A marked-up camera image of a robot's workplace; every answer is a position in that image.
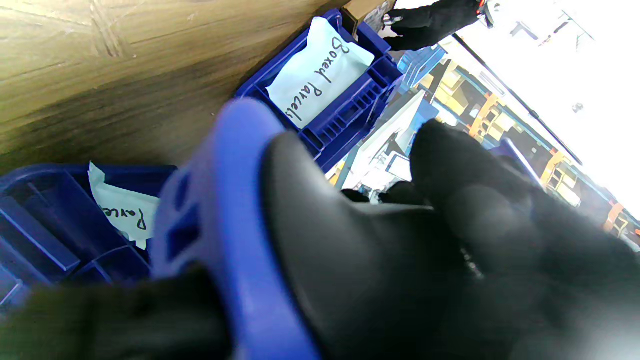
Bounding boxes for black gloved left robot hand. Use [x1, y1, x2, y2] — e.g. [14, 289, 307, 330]
[382, 0, 484, 52]

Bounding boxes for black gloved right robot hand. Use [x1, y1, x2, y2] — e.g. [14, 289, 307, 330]
[0, 119, 640, 360]

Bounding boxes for small cardboard box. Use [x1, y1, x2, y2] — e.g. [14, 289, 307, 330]
[344, 0, 397, 34]

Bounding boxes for black and blue barcode scanner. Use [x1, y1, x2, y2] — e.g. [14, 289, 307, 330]
[150, 96, 468, 360]

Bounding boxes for paper label boxed parcels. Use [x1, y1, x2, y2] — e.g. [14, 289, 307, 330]
[266, 16, 376, 130]

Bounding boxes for blue bin labelled boxed parcels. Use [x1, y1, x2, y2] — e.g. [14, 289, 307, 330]
[235, 9, 406, 174]

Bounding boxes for printed warehouse backdrop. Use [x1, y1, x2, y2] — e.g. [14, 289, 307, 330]
[325, 0, 640, 251]

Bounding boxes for paper label bagged parcels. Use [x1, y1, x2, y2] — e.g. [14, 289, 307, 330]
[88, 161, 162, 251]

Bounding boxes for blue bin labelled bagged parcels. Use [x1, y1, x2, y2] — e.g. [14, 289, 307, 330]
[0, 164, 179, 312]

